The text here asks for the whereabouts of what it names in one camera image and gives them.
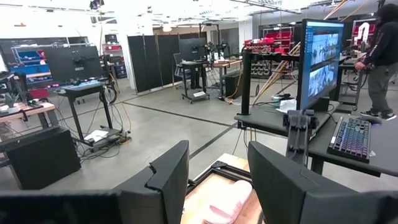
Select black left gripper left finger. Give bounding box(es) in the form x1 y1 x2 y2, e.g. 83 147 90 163
0 139 190 224

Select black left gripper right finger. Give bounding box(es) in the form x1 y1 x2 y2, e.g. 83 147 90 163
248 141 398 224

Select pink rubber slide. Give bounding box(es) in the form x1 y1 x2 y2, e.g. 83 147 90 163
203 179 253 224

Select blue bin shelf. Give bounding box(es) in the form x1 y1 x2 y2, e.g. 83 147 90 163
9 46 53 86

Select black desk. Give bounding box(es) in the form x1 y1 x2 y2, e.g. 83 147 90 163
234 100 340 138
307 113 398 178

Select white paper sheet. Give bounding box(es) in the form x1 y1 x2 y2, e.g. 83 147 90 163
275 98 298 114

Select backlit computer keyboard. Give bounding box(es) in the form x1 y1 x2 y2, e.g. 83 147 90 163
326 116 373 164

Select leaning yellow poles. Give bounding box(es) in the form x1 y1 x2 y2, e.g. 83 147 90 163
251 42 302 105

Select black computer mouse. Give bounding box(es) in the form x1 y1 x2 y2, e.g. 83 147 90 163
357 114 383 126

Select black box cabinet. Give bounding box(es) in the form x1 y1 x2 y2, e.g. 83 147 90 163
6 126 82 190

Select black rolling stand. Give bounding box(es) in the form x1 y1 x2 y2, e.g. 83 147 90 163
54 80 131 153

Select black folding partition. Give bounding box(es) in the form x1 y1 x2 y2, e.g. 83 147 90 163
126 32 208 95

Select black robot workstation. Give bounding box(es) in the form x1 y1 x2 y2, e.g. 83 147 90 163
172 23 243 104

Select black computer monitor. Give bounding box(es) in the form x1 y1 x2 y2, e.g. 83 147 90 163
296 18 345 112

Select wooden side table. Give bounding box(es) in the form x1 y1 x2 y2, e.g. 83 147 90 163
0 101 60 130

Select red bin rack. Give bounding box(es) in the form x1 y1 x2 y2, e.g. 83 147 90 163
244 26 295 54

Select black monitor on left desk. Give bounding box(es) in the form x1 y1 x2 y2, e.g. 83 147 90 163
43 45 106 85

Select small succulent in pot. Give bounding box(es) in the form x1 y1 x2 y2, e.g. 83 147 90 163
2 91 22 114

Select person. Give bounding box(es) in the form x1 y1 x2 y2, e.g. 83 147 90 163
354 2 398 121

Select black upright post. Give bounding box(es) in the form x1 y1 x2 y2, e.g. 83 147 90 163
240 49 253 116

